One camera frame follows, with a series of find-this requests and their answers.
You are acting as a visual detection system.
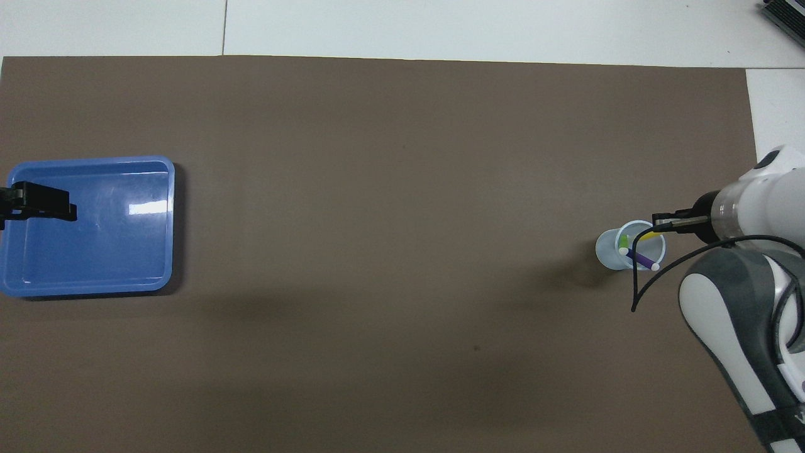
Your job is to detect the grey ribbed device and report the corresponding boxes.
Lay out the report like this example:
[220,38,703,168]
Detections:
[758,0,805,33]

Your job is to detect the blue plastic tray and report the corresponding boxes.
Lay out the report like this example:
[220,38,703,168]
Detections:
[0,155,176,298]

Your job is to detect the purple highlighter pen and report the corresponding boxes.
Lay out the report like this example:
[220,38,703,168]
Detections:
[618,247,662,272]

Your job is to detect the large brown table mat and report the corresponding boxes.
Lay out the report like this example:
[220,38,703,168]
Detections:
[0,55,792,453]

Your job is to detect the translucent white plastic cup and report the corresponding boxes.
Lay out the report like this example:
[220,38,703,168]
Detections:
[595,220,667,272]

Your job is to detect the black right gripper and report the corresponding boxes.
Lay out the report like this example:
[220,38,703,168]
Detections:
[651,190,724,246]

